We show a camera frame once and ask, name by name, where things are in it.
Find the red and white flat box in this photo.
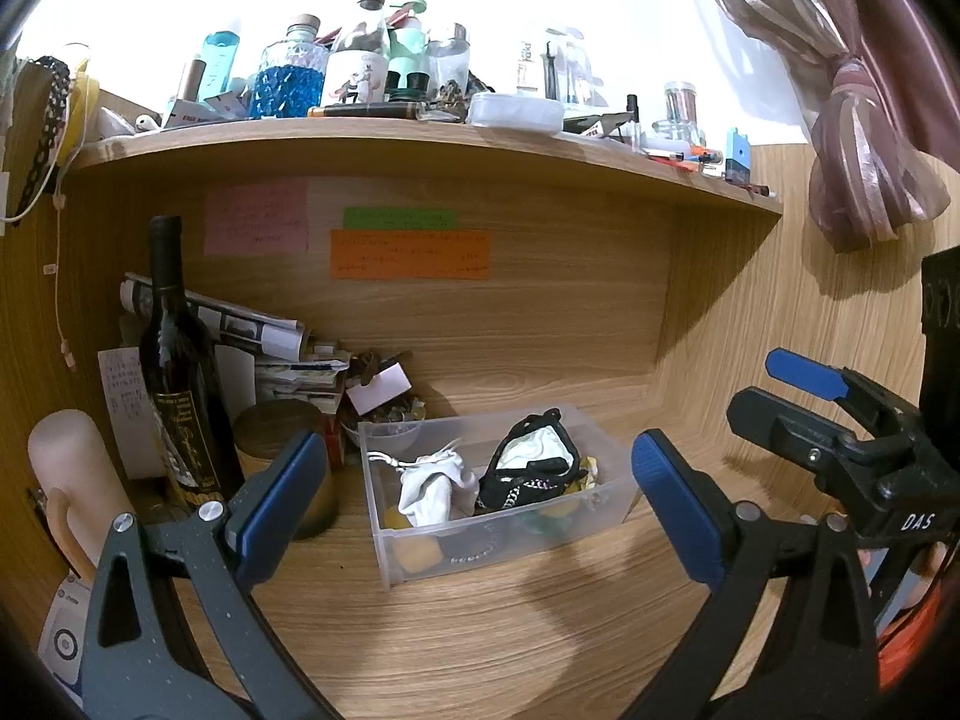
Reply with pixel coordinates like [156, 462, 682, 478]
[161, 94, 252, 128]

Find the black and white face mask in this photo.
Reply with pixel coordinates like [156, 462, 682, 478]
[476, 409, 590, 515]

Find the person's right hand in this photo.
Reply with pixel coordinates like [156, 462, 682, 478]
[904, 536, 947, 608]

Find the white handwritten paper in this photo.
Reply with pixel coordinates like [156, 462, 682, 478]
[97, 347, 170, 481]

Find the beaded bracelet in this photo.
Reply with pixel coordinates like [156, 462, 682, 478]
[446, 531, 501, 565]

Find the small clear bowl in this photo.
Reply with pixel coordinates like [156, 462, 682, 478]
[341, 420, 421, 460]

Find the clear acrylic organizer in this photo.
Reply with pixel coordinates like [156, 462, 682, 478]
[544, 26, 601, 110]

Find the pale pink tumbler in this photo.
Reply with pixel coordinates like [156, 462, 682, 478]
[28, 409, 132, 586]

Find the blue plastic stamp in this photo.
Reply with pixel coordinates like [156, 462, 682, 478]
[724, 127, 753, 182]

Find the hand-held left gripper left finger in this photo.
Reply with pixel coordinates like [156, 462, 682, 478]
[82, 430, 335, 720]

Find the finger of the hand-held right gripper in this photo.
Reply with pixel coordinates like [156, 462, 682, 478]
[765, 347, 912, 436]
[726, 386, 893, 500]

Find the wooden shelf board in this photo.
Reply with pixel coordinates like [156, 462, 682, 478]
[71, 116, 785, 215]

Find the dark wine bottle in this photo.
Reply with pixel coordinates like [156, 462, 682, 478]
[139, 215, 245, 518]

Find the small clear labelled bottle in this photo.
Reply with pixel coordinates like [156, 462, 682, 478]
[516, 41, 545, 95]

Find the pink sticky note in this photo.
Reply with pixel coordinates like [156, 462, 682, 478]
[204, 178, 310, 256]

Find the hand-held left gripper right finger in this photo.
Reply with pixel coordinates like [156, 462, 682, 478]
[622, 427, 880, 720]

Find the stack of newspapers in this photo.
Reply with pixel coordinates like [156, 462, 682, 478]
[120, 272, 353, 410]

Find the clear glass perfume bottle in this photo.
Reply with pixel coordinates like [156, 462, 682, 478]
[427, 22, 473, 98]

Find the brown curtain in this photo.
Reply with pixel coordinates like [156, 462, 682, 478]
[671, 0, 960, 254]

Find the green sticky note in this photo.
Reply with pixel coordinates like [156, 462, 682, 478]
[343, 208, 457, 231]

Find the yellow headband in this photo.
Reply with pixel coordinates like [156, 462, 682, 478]
[64, 75, 100, 166]

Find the small white paper box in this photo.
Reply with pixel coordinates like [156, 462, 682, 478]
[345, 364, 412, 415]

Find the clear plastic bin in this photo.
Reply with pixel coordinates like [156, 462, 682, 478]
[358, 403, 642, 590]

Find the brown cardboard tube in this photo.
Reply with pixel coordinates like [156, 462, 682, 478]
[176, 56, 207, 102]

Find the white flat plastic container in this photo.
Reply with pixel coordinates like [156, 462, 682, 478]
[466, 92, 565, 132]

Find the clear bottle with cork stopper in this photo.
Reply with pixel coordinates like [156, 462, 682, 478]
[326, 0, 395, 106]

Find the mint green pump bottle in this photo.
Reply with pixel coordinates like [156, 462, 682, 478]
[386, 0, 428, 91]

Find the orange sticky note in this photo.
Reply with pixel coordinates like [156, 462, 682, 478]
[330, 229, 492, 281]

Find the black patterned headband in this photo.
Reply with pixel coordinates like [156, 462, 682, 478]
[15, 56, 72, 211]

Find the blue patterned glass bottle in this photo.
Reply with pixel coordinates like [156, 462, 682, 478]
[259, 13, 331, 121]

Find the white drawstring pouch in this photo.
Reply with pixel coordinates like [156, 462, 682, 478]
[395, 446, 481, 527]

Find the white and blue round device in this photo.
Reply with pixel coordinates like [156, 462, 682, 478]
[37, 577, 98, 706]

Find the light blue plastic bottle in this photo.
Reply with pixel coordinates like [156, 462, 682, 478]
[199, 30, 245, 102]

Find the clear jar with copper content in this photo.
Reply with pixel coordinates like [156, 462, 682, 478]
[664, 81, 702, 128]

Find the white hanging cord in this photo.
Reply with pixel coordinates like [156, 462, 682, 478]
[51, 165, 77, 372]

